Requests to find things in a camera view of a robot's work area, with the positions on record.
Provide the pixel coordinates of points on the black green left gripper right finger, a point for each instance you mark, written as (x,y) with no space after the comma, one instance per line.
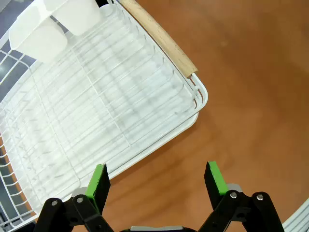
(214,186)

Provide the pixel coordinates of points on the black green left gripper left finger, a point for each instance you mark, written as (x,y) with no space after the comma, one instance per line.
(96,191)

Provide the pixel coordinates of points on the white plastic drip tray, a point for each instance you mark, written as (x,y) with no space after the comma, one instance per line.
(116,96)

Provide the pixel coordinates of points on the white ridged plastic edge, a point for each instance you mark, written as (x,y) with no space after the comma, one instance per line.
(298,217)

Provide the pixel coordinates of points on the white plastic cutlery holder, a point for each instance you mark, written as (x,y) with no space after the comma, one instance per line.
(41,41)

